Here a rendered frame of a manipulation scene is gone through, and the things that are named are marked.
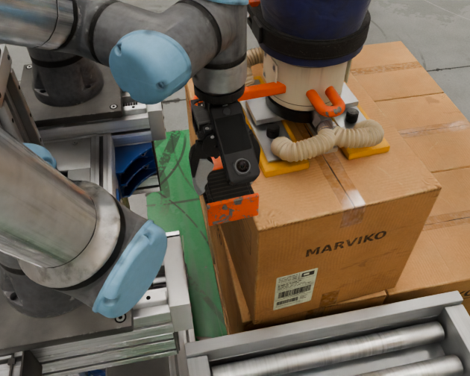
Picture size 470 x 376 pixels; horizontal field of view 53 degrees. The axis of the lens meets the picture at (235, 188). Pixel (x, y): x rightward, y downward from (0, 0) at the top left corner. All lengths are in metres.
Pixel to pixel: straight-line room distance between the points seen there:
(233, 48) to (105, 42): 0.15
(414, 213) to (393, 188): 0.09
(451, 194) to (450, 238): 0.18
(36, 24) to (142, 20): 0.10
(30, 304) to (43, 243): 0.30
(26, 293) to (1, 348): 0.08
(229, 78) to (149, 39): 0.15
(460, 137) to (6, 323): 1.56
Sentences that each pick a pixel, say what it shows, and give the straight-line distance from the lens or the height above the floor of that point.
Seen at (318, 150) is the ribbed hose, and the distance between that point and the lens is 0.94.
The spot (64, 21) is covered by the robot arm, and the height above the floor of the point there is 1.41.
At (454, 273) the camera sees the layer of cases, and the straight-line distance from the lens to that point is 1.45.
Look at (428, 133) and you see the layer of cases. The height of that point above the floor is 0.54.
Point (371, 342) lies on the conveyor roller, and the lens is 1.26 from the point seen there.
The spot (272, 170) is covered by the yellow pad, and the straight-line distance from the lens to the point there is 0.98.
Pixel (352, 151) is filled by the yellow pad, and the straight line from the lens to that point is 1.04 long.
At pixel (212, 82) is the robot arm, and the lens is 0.62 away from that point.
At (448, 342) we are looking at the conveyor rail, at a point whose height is 0.53.
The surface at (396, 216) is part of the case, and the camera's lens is 1.05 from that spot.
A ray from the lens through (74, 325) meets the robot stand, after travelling 0.72.
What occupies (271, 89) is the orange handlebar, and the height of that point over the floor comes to 1.08.
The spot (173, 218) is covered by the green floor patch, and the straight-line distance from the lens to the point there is 2.14.
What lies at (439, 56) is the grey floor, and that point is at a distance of 3.41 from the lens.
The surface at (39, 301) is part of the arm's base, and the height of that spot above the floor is 1.08.
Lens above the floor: 1.66
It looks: 48 degrees down
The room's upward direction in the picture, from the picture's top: straight up
